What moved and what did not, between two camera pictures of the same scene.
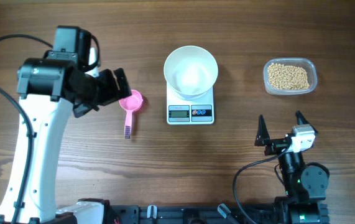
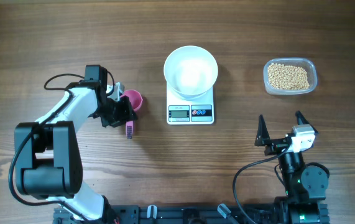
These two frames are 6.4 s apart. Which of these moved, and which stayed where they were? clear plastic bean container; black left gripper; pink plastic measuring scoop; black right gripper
Moved: black left gripper
Stayed: pink plastic measuring scoop; clear plastic bean container; black right gripper
